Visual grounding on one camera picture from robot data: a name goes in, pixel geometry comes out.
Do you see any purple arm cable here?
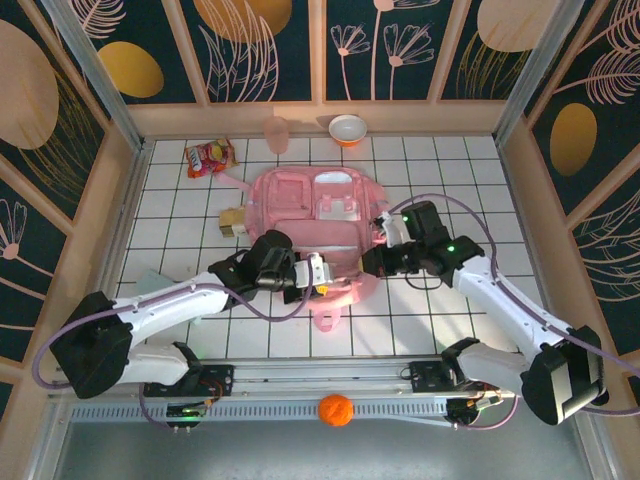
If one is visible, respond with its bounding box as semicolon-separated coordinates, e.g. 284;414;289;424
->
387;193;640;431
32;269;321;431

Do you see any orange ball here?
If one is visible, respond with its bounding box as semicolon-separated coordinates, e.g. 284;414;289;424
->
317;393;356;428

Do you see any grey slotted cable duct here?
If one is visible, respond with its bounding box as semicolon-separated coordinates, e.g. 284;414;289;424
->
69;398;454;427

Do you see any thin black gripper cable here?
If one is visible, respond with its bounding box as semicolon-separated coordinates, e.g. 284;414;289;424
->
405;272;442;295

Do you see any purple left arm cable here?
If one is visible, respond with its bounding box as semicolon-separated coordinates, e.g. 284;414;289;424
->
32;269;321;431

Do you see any pink translucent plastic cup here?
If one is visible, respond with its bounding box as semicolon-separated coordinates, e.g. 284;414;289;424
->
263;116;292;155

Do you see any pink backpack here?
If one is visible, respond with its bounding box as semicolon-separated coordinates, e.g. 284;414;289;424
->
214;167;389;335

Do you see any orange bowl white inside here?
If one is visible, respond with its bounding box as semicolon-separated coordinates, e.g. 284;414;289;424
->
328;113;369;148

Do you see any small tan box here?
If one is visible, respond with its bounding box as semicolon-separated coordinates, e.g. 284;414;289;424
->
218;203;250;241

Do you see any colourful snack bag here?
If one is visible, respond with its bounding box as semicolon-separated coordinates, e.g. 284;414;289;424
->
183;138;241;181

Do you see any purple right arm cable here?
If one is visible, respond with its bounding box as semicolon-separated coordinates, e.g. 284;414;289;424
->
387;193;640;431

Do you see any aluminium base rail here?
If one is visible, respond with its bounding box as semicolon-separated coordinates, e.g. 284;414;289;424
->
124;355;526;401

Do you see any aluminium frame post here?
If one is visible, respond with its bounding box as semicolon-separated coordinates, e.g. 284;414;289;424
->
42;0;147;152
492;0;585;146

